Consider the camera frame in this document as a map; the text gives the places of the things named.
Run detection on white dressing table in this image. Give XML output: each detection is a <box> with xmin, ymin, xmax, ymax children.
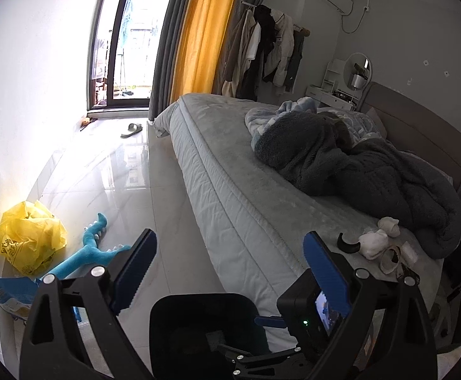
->
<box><xmin>305</xmin><ymin>59</ymin><xmax>362</xmax><ymax>111</ymax></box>

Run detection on grey curtain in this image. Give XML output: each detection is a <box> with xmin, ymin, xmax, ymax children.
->
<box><xmin>210</xmin><ymin>0</ymin><xmax>279</xmax><ymax>96</ymax></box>
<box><xmin>148</xmin><ymin>0</ymin><xmax>199</xmax><ymax>121</ymax></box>

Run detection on wall clothes rail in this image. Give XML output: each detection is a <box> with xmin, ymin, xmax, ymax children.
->
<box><xmin>240</xmin><ymin>0</ymin><xmax>310</xmax><ymax>34</ymax></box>

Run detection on crumpled cream paper cup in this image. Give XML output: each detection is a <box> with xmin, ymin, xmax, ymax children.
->
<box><xmin>379</xmin><ymin>245</ymin><xmax>403</xmax><ymax>276</ymax></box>

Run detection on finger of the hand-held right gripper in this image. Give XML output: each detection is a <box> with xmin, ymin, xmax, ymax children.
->
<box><xmin>214</xmin><ymin>342</ymin><xmax>308</xmax><ymax>378</ymax></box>
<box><xmin>254</xmin><ymin>316</ymin><xmax>288</xmax><ymax>328</ymax></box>

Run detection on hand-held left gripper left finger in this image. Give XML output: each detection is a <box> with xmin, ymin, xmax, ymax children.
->
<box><xmin>18</xmin><ymin>228</ymin><xmax>157</xmax><ymax>380</ymax></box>

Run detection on dark teal waste bin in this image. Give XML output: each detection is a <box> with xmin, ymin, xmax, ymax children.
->
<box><xmin>149</xmin><ymin>293</ymin><xmax>272</xmax><ymax>380</ymax></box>

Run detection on white bed mattress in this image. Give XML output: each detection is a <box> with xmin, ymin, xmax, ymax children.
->
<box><xmin>167</xmin><ymin>93</ymin><xmax>453</xmax><ymax>345</ymax></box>

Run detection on blue plush toy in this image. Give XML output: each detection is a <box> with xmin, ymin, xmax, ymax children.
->
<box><xmin>36</xmin><ymin>212</ymin><xmax>132</xmax><ymax>286</ymax></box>

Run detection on white hanging jacket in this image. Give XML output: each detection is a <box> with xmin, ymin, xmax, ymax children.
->
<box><xmin>262</xmin><ymin>12</ymin><xmax>294</xmax><ymax>88</ymax></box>

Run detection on beige hanging coat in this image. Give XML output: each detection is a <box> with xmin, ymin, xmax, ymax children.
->
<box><xmin>220</xmin><ymin>8</ymin><xmax>263</xmax><ymax>99</ymax></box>

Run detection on yellow curtain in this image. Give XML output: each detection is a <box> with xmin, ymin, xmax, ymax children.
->
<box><xmin>170</xmin><ymin>0</ymin><xmax>243</xmax><ymax>105</ymax></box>

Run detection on air conditioner cable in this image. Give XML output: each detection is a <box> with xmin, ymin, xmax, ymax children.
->
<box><xmin>339</xmin><ymin>6</ymin><xmax>369</xmax><ymax>34</ymax></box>

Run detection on grey bed headboard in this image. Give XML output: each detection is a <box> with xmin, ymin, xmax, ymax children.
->
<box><xmin>359</xmin><ymin>81</ymin><xmax>461</xmax><ymax>202</ymax></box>

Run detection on grey slipper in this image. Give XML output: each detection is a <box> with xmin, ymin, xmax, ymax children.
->
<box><xmin>120</xmin><ymin>123</ymin><xmax>144</xmax><ymax>138</ymax></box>

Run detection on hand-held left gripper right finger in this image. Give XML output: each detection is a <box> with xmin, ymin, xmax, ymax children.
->
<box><xmin>303</xmin><ymin>231</ymin><xmax>439</xmax><ymax>380</ymax></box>

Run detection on blue snack packet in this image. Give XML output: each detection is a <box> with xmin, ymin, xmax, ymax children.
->
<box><xmin>0</xmin><ymin>275</ymin><xmax>45</xmax><ymax>319</ymax></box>

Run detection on black rubber ring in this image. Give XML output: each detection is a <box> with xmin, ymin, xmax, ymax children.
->
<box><xmin>337</xmin><ymin>233</ymin><xmax>362</xmax><ymax>255</ymax></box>

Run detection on dark grey fleece blanket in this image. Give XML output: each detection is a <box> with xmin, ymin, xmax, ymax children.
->
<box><xmin>254</xmin><ymin>111</ymin><xmax>461</xmax><ymax>260</ymax></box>

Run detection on round vanity mirror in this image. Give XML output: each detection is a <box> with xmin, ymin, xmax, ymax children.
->
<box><xmin>343</xmin><ymin>52</ymin><xmax>373</xmax><ymax>92</ymax></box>

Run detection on light blue patterned blanket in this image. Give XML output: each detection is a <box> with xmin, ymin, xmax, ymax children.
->
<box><xmin>245</xmin><ymin>97</ymin><xmax>385</xmax><ymax>147</ymax></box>

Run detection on glass sliding door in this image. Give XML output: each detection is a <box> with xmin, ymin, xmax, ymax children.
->
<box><xmin>86</xmin><ymin>0</ymin><xmax>183</xmax><ymax>111</ymax></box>

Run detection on black hanging garment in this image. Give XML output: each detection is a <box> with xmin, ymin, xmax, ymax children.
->
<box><xmin>252</xmin><ymin>5</ymin><xmax>280</xmax><ymax>99</ymax></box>

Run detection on dark hanging pants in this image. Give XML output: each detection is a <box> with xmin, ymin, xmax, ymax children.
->
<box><xmin>284</xmin><ymin>28</ymin><xmax>306</xmax><ymax>92</ymax></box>

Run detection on yellow plastic bag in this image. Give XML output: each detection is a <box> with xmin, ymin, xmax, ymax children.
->
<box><xmin>0</xmin><ymin>200</ymin><xmax>68</xmax><ymax>276</ymax></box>

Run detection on white sock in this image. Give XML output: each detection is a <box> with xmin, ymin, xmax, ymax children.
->
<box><xmin>359</xmin><ymin>230</ymin><xmax>389</xmax><ymax>261</ymax></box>
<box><xmin>378</xmin><ymin>216</ymin><xmax>400</xmax><ymax>238</ymax></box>

